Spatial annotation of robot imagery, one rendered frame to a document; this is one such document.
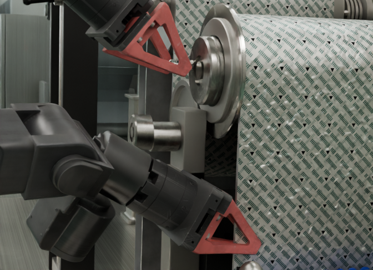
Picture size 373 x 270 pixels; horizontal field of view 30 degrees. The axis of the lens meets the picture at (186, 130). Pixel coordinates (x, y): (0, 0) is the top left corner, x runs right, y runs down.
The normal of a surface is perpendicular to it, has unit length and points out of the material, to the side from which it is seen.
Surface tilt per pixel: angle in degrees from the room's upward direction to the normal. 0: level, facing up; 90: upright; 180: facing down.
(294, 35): 51
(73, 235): 103
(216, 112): 90
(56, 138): 27
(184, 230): 60
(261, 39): 55
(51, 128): 36
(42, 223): 75
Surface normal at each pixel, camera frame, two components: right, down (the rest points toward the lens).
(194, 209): -0.81, -0.49
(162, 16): 0.56, 0.34
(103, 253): 0.04, -0.99
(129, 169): 0.40, -0.04
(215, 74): 0.30, 0.14
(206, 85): -0.95, 0.00
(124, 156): 0.52, -0.33
